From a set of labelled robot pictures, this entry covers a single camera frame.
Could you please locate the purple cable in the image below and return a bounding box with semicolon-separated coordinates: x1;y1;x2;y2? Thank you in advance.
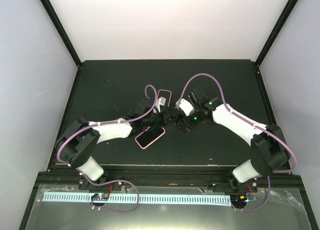
56;84;159;166
178;73;299;175

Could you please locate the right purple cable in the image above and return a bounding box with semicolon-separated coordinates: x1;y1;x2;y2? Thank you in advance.
178;73;299;175

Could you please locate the left black frame post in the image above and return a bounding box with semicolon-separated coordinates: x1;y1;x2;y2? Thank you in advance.
40;0;83;68

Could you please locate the small circuit board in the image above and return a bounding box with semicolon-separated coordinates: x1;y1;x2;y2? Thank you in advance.
91;193;109;202
235;195;255;203

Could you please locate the left small circuit board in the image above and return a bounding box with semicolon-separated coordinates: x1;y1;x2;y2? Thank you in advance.
91;193;109;202

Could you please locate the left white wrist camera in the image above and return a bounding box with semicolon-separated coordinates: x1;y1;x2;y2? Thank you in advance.
153;96;169;114

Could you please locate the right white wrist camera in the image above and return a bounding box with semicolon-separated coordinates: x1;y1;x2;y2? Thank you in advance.
175;98;195;116

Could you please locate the right small circuit board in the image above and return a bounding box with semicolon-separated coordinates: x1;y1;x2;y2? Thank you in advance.
235;195;255;203

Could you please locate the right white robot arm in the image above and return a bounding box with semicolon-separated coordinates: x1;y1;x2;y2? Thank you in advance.
175;87;291;192

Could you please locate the pink-cased phone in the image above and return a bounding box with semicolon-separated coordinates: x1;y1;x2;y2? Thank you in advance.
135;127;166;150
157;89;172;107

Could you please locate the white slotted cable duct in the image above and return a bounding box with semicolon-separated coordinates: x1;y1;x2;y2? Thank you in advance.
42;192;232;207

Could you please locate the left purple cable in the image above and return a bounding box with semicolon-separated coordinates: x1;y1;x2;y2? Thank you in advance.
56;84;159;166

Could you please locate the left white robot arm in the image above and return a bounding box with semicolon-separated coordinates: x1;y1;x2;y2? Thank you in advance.
55;102;176;190

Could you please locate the right black frame post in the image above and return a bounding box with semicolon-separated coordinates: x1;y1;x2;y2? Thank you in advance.
255;0;299;67

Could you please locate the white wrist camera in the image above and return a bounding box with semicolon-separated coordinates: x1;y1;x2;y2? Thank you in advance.
153;96;169;114
175;98;195;116

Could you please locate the black frame post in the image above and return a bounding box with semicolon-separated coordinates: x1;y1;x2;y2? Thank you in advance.
40;0;83;68
255;0;299;67

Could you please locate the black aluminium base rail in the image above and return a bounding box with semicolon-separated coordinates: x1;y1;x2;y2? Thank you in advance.
37;164;303;191

